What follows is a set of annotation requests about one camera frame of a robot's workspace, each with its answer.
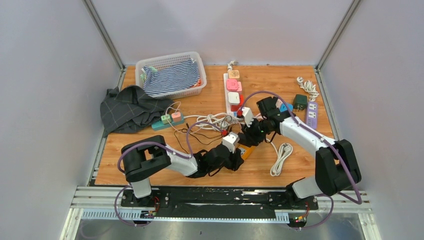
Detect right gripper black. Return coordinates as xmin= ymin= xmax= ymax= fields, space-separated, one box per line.
xmin=241 ymin=117 xmax=271 ymax=147

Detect orange power strip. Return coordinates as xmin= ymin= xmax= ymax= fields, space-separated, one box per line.
xmin=238 ymin=144 xmax=256 ymax=160

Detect dark green plug adapter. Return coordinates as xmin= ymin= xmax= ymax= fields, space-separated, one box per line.
xmin=292 ymin=94 xmax=308 ymax=111

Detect purple power strip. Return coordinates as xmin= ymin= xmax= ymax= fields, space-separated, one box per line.
xmin=304 ymin=101 xmax=319 ymax=130

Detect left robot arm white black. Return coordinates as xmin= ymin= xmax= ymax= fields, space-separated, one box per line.
xmin=117 ymin=132 xmax=244 ymax=207

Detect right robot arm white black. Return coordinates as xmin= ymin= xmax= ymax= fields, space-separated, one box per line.
xmin=236 ymin=96 xmax=362 ymax=209

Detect red plug adapter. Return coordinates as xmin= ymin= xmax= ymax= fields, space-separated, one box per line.
xmin=230 ymin=94 xmax=244 ymax=112

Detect blue plug adapter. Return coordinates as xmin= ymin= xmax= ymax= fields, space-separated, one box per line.
xmin=279 ymin=103 xmax=294 ymax=112

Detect white plug adapter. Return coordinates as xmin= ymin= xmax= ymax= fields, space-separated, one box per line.
xmin=227 ymin=91 xmax=240 ymax=105

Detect pink plug adapter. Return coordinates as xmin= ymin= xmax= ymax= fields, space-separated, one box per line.
xmin=225 ymin=78 xmax=242 ymax=93

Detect beige round-pattern plug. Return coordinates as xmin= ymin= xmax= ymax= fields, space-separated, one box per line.
xmin=227 ymin=70 xmax=241 ymax=80

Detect salmon plug adapter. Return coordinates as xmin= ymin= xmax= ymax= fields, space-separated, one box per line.
xmin=171 ymin=111 xmax=183 ymax=122

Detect long white power strip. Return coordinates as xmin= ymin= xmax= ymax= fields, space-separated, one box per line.
xmin=223 ymin=72 xmax=245 ymax=117

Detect teal power strip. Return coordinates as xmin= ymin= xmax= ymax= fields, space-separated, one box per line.
xmin=151 ymin=119 xmax=185 ymax=131

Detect white plastic basket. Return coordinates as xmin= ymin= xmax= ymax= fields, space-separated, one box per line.
xmin=135 ymin=51 xmax=207 ymax=99

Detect blue white striped cloth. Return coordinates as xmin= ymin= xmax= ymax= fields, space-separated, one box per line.
xmin=140 ymin=58 xmax=201 ymax=96

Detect dark grey plaid cloth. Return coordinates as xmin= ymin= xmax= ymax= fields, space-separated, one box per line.
xmin=99 ymin=85 xmax=174 ymax=137

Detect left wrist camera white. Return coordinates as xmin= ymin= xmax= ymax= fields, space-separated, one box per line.
xmin=222 ymin=132 xmax=240 ymax=153

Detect thin black cable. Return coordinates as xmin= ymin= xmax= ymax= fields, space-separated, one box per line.
xmin=172 ymin=115 xmax=234 ymax=155

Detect orange strip white cable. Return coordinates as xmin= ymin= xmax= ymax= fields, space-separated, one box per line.
xmin=264 ymin=139 xmax=294 ymax=177

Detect white coiled power cable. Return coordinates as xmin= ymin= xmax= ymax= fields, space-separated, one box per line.
xmin=183 ymin=113 xmax=241 ymax=133

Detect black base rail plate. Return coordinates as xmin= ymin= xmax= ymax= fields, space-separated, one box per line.
xmin=114 ymin=186 xmax=318 ymax=223

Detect purple strip white cable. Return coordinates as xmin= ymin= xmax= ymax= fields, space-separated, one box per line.
xmin=296 ymin=76 xmax=321 ymax=103

